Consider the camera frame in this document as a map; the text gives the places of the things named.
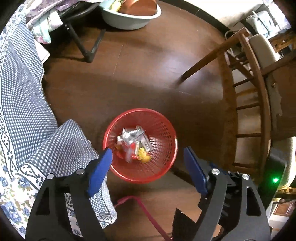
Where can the brown wooden spindle chair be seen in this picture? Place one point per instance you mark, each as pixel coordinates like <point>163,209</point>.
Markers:
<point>263,97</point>

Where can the dark wooden table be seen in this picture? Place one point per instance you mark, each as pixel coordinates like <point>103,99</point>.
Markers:
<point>289,104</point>

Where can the light blue plastic basin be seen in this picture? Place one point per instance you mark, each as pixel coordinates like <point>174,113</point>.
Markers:
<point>129,23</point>

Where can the red plastic mesh basket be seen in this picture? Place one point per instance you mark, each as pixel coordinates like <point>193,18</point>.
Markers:
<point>159,162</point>

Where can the copper pan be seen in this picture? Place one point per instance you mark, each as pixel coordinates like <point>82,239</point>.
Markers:
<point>138,7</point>

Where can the black metal folding frame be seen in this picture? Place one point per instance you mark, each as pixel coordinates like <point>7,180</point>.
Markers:
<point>87,53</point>

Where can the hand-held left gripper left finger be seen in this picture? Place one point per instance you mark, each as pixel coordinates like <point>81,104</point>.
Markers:
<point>99,171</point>

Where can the blue floral checked cloth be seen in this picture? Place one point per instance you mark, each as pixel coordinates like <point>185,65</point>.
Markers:
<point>23,104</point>

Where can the red printed snack wrapper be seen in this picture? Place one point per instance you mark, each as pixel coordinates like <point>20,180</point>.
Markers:
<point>126,153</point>

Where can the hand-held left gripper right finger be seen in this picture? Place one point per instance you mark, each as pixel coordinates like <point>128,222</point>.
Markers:
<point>195,171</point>

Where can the yellow plastic item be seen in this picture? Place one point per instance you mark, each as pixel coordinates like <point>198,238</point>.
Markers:
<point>115,5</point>

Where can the red snack bag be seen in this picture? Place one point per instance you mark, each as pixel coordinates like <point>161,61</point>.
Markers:
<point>131,135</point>

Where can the pink cloth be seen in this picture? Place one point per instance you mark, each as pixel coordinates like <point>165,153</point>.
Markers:
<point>44,52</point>

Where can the mint green cloth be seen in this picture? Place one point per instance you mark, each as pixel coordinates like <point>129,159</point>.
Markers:
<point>44,27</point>

